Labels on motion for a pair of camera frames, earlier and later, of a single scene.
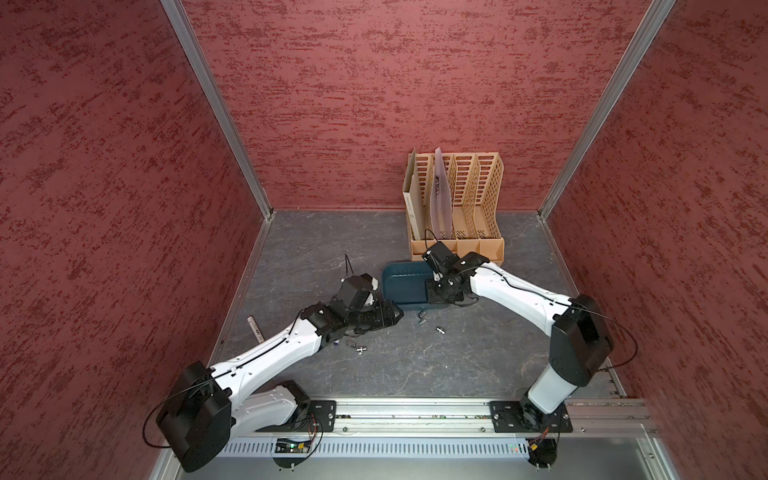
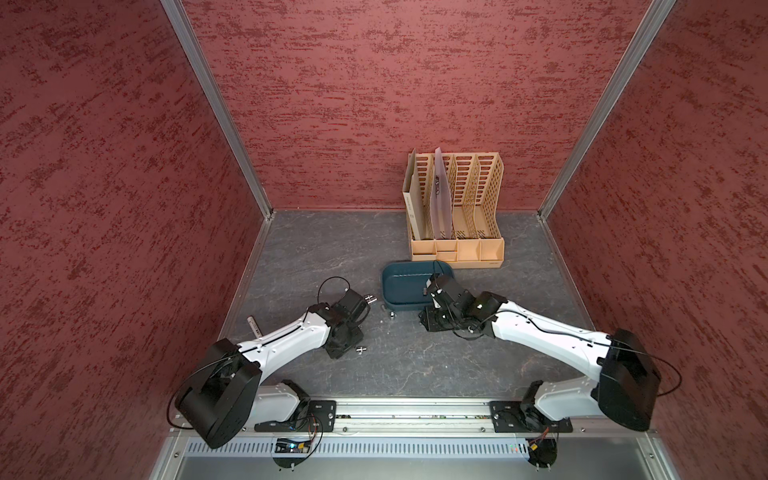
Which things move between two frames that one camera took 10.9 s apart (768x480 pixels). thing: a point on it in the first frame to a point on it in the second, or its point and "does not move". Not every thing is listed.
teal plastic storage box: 404,283 does not move
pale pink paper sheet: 440,199 does not move
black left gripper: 380,322 to 357,337
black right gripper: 435,298 to 430,323
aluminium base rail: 472,421 does not move
